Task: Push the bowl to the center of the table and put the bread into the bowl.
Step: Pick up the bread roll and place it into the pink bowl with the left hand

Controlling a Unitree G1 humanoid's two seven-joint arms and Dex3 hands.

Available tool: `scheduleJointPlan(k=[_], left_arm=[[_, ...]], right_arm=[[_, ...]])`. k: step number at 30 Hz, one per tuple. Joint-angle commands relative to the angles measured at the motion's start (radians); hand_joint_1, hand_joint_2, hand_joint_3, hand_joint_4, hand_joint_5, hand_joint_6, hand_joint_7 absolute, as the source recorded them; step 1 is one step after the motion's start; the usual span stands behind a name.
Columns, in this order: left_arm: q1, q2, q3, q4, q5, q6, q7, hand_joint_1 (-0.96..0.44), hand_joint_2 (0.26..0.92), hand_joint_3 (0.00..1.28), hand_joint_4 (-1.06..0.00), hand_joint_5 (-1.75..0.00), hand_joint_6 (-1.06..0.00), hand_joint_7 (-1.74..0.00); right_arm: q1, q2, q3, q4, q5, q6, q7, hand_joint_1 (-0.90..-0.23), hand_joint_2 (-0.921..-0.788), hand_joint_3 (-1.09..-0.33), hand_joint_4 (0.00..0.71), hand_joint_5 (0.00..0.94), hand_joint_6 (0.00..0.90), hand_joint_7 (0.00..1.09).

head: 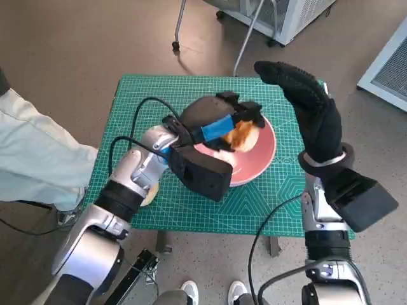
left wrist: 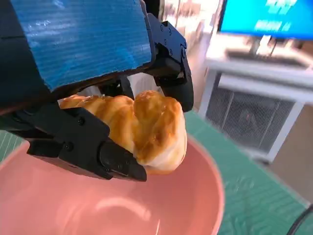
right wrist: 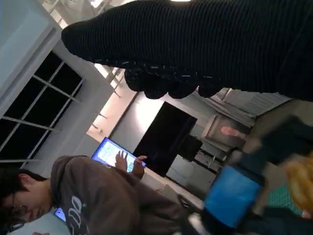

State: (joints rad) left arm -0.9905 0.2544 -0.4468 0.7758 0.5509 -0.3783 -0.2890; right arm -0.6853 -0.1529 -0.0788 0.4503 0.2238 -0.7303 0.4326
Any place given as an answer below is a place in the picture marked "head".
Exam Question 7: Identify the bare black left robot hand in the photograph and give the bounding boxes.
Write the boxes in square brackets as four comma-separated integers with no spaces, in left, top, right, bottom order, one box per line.
[179,90,266,153]

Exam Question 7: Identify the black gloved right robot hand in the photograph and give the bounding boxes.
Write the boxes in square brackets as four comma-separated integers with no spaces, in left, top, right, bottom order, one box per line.
[253,60,344,163]

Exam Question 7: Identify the long striped toy bread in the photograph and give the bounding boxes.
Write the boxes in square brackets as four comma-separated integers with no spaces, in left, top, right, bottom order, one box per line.
[224,119,259,153]

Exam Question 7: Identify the pink bowl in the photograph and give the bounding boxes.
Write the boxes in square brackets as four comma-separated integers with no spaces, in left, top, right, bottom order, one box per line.
[179,107,277,188]

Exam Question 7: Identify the round toy bread bun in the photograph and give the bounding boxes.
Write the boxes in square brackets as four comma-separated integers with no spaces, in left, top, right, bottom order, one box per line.
[141,182,160,207]

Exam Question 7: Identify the white framed vent panel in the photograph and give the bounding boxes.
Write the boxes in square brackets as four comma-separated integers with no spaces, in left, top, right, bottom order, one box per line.
[356,18,407,114]

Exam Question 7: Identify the grey metal-legged chair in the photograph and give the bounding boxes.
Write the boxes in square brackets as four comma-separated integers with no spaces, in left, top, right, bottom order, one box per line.
[171,0,286,77]

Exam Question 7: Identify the green cutting mat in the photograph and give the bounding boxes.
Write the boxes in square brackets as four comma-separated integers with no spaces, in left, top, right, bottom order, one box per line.
[83,73,356,239]

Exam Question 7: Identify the white vented cabinet on castors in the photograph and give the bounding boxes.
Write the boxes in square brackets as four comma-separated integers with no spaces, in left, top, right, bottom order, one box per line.
[217,0,338,47]

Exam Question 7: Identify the person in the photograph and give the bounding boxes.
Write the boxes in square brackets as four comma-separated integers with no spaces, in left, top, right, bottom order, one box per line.
[155,279,271,305]
[0,66,99,212]

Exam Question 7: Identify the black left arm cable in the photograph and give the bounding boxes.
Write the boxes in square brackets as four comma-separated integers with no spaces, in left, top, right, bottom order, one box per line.
[130,97,184,144]
[108,136,166,174]

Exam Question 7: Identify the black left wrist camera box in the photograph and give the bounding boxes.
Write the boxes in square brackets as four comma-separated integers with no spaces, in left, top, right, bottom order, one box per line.
[168,144,233,201]

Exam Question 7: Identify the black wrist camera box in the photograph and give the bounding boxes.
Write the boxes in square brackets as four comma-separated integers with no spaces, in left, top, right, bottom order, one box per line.
[168,144,233,201]
[321,167,399,233]

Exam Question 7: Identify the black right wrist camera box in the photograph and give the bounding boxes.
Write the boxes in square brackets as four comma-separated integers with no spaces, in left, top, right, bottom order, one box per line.
[321,167,399,233]

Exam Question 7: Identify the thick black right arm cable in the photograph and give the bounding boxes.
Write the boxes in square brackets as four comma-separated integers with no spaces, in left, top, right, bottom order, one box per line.
[258,265,319,305]

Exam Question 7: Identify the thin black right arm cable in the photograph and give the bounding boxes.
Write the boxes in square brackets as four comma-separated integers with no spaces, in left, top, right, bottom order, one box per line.
[247,194,306,305]

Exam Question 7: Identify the black metal frame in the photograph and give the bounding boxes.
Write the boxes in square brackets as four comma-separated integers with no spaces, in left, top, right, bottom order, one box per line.
[104,247,160,305]

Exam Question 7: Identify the thin black floor cable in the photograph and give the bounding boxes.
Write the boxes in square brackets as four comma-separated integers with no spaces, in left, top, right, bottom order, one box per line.
[0,217,80,236]

